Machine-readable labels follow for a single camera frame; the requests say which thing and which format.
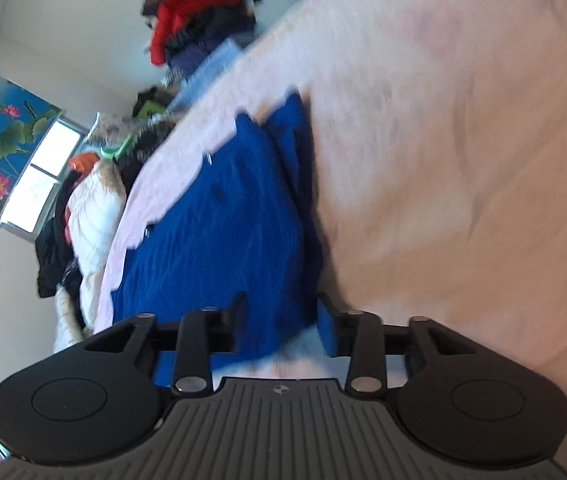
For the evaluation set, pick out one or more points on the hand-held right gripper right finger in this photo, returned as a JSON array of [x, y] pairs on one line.
[[328, 332]]

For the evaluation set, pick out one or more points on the pink blanket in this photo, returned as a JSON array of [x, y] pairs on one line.
[[438, 160]]

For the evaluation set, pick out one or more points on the light green plastic item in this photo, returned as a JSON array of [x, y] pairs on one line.
[[113, 151]]

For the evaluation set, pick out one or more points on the black jacket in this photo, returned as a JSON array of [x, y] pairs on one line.
[[51, 255]]

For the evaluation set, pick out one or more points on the navy dark clothes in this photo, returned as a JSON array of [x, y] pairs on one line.
[[208, 35]]

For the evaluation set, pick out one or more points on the white puffer jacket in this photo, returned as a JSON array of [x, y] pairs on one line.
[[93, 210]]

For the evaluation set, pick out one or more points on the dark patterned garment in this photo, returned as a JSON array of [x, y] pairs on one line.
[[146, 142]]

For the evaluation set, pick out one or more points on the red garment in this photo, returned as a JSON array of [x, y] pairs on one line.
[[183, 15]]

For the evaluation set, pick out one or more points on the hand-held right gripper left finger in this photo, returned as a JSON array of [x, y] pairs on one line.
[[236, 325]]

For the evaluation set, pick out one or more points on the window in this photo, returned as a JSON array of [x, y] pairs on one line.
[[43, 170]]

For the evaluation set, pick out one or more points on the light blue cloth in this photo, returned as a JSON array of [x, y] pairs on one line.
[[211, 67]]

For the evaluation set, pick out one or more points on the blue knit sweater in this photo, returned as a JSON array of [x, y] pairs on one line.
[[223, 220]]

